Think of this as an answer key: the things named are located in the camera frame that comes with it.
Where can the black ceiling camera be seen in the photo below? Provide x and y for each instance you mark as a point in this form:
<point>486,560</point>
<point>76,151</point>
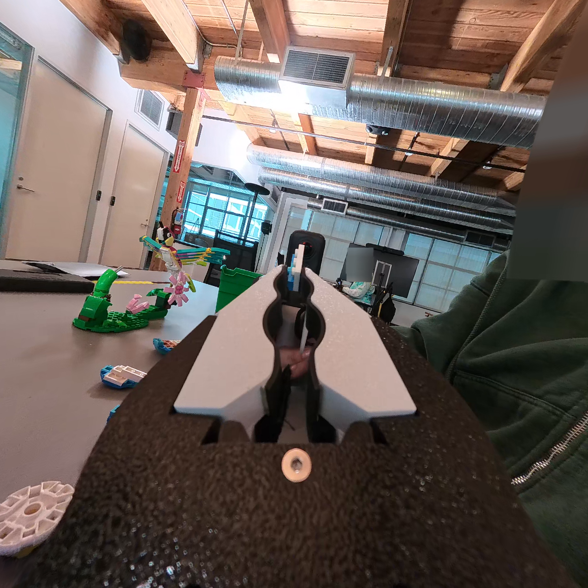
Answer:
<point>377,130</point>

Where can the small blue white lego assembly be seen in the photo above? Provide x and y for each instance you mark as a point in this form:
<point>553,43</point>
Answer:
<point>297,271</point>

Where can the glass partition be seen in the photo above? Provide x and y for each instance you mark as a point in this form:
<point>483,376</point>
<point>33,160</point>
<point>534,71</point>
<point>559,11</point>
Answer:
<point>11,138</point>

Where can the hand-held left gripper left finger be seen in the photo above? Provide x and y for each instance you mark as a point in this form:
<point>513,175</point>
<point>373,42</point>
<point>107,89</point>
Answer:
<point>220,363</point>

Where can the black box on post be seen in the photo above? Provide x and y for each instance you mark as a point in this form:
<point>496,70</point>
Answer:
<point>177,124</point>

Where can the beige door with black hinges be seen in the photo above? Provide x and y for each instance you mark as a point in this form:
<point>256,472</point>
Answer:
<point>133,197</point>

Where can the green lego base with flowers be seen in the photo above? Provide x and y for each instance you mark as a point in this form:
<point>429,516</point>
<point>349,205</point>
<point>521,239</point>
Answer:
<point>110,317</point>

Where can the black office chair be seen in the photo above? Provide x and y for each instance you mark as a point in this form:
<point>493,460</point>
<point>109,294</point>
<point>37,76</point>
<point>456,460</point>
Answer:
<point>234,250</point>

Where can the black floor lamp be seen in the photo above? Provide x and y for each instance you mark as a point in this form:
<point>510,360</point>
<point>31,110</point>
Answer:
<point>256,216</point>

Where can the black screen on stand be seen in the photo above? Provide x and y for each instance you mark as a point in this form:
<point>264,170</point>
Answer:
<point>395,275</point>

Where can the red fire extinguisher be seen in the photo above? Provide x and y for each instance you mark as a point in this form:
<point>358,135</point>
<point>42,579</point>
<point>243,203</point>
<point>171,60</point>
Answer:
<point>178,218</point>

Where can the blue white lego piece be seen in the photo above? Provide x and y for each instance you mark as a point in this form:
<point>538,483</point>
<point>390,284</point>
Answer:
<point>121,376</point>

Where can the yellow strip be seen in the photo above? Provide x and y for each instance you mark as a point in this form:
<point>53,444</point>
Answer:
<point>138,281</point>

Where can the small blue lego piece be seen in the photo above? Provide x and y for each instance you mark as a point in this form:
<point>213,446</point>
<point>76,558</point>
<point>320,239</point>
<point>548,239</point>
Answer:
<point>112,413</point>

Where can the green plastic bin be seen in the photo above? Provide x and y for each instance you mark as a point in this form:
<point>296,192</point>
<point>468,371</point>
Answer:
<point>236,287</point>

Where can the large window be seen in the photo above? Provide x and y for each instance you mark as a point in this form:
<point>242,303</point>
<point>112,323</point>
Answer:
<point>225,211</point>

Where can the white round lego wheel piece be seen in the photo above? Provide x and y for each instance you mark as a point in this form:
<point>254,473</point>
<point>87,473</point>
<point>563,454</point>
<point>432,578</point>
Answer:
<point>32,517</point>

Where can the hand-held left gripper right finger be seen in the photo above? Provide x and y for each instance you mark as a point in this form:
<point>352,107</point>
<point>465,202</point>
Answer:
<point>363,363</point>

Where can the blue orange lego piece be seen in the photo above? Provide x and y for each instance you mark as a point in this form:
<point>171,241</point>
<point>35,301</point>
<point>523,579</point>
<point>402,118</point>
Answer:
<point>165,347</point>

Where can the black flat box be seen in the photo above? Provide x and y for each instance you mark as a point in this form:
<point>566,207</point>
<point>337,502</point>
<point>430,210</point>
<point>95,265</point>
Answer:
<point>41,281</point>

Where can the colourful lego bird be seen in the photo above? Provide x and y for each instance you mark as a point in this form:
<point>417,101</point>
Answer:
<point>172,250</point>

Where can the white ceiling vent grille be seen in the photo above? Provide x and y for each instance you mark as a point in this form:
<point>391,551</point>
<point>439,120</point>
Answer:
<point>317,68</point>

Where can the black round speaker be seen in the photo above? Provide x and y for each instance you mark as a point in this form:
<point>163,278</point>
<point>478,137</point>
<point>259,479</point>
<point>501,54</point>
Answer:
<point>136,40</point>

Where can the large silver air duct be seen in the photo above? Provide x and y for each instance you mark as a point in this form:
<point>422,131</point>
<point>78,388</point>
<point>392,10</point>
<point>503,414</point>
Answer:
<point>436,105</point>

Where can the person's green hoodie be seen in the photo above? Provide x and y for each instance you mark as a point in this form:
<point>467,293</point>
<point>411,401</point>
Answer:
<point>514,390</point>

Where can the white wall vent grille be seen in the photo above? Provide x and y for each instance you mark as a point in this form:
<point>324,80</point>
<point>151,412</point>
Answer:
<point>150,108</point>

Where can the person's right hand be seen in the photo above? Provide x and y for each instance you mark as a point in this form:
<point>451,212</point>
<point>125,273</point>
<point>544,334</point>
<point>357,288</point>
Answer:
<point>296,360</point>

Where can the wooden post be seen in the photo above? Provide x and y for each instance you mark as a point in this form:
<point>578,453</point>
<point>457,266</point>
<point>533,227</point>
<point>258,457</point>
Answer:
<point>186,151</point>

